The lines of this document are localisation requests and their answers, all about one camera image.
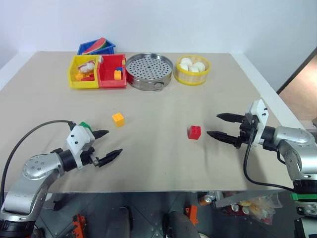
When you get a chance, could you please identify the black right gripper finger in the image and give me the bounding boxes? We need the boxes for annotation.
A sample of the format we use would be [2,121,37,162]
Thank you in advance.
[206,130,241,147]
[216,113,247,123]

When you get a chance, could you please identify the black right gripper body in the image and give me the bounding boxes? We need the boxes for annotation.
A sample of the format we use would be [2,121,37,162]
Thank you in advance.
[235,113,258,150]

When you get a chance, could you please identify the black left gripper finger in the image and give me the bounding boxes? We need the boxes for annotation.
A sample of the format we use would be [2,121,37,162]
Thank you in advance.
[97,148,123,168]
[93,129,110,141]

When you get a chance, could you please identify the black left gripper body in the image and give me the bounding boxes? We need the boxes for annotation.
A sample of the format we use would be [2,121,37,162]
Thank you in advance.
[80,131,100,168]

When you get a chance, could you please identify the green toy block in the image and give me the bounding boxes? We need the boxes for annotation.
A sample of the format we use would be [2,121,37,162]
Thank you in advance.
[79,121,93,132]

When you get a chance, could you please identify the yellow toy block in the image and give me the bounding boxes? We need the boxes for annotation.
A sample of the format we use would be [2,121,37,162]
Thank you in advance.
[111,112,125,128]

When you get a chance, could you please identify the red toy block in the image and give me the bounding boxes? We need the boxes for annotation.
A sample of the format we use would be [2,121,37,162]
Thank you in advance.
[187,125,202,140]

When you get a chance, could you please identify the red plastic bin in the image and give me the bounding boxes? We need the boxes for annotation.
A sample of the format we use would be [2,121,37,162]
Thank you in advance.
[98,54,128,89]

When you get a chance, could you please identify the yellow plastic bin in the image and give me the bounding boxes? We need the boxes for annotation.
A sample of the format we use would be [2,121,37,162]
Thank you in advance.
[67,55,101,89]

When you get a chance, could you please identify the yellow rimmed bamboo steamer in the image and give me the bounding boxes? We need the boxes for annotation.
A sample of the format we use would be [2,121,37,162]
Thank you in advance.
[174,55,212,86]

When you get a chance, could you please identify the orange toy pieces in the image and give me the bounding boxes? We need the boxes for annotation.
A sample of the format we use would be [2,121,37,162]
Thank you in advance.
[75,71,95,82]

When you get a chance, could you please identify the orange drink can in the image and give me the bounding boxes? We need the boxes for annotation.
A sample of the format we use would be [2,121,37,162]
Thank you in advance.
[197,194,214,207]

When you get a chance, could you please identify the clear bag with white item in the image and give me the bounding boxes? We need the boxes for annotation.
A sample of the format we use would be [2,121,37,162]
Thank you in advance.
[77,60,97,74]

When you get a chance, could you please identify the orange plastic clamp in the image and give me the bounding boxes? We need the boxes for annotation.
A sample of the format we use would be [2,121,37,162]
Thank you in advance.
[71,214,88,237]
[185,205,200,226]

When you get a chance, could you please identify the brown wooden door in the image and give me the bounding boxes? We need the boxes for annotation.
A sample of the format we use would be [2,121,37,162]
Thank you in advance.
[275,46,317,124]

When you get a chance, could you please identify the yellow snack bags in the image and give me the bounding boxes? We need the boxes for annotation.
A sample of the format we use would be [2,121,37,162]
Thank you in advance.
[238,193,283,220]

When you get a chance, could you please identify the perforated steel steamer tray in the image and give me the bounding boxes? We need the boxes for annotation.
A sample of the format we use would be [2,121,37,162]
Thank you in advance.
[125,53,174,92]

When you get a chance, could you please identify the blue plastic bin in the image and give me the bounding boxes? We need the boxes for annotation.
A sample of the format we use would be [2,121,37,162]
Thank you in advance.
[77,37,116,56]

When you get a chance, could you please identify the toy watermelon slice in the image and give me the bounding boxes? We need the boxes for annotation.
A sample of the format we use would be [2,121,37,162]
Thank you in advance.
[81,37,108,55]

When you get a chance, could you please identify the dark rounded shape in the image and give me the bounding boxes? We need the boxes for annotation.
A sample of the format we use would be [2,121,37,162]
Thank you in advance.
[163,211,200,238]

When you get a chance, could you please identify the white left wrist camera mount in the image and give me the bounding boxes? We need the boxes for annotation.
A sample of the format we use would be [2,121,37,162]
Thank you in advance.
[66,125,94,171]

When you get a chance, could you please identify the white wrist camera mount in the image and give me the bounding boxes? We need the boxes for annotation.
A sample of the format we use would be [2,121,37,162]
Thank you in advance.
[245,99,269,146]
[66,125,94,171]

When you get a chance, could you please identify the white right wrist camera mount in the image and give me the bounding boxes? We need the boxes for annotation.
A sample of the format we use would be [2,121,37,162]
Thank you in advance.
[245,99,269,146]

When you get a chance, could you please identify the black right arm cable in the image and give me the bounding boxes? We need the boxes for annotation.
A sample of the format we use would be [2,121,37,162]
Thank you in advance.
[243,128,297,193]

